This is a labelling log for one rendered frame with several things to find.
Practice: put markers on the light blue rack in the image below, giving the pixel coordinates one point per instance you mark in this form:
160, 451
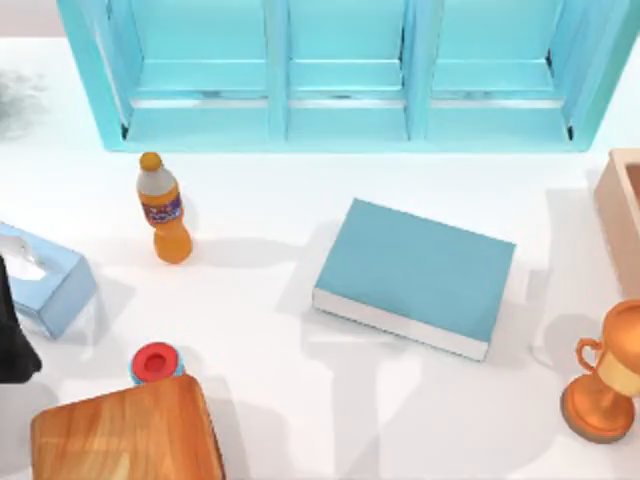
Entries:
345, 75

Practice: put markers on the light blue tissue box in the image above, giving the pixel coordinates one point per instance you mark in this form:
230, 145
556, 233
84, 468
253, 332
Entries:
55, 290

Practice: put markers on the bronze trophy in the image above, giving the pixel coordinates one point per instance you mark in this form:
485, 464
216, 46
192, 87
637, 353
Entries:
607, 370

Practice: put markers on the orange bottle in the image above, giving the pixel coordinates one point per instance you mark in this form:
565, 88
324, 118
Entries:
164, 215

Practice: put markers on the teal book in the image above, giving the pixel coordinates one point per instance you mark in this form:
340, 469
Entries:
425, 270

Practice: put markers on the wooden cutting board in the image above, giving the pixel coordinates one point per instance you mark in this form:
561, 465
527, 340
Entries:
125, 435

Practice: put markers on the red capped blue bottle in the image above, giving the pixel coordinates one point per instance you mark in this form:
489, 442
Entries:
156, 364

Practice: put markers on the shallow salmon box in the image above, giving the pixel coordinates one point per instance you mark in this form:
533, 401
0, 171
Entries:
620, 210

